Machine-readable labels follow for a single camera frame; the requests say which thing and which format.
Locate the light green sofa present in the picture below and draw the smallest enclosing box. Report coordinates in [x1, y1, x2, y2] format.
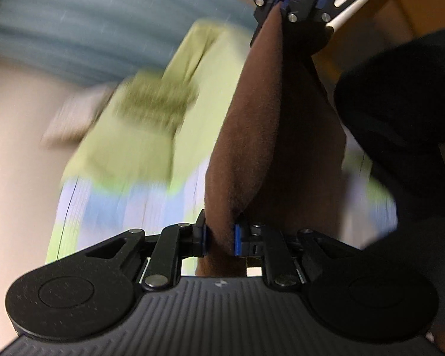
[61, 19, 258, 195]

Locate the wooden furniture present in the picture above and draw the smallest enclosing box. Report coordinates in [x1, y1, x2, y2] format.
[311, 0, 445, 79]

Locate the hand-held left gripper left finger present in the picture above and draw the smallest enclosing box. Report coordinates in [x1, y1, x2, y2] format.
[83, 209, 209, 292]

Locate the brown knitted sweater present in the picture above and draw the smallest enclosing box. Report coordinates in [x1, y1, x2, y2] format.
[196, 7, 361, 279]

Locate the pale blurred object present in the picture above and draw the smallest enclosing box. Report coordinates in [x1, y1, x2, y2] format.
[40, 85, 116, 146]

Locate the blue-grey curtain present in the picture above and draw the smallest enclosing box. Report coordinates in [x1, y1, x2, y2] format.
[0, 0, 262, 87]

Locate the checked pastel bedsheet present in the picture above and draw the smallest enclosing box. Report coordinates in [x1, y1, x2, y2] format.
[46, 152, 398, 279]

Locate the person's dark clothing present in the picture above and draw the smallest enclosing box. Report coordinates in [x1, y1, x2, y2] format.
[333, 27, 445, 342]

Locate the green patterned cushion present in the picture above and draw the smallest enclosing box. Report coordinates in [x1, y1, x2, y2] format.
[111, 69, 201, 135]

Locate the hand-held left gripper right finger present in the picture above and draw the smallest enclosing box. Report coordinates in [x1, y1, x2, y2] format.
[233, 222, 355, 292]

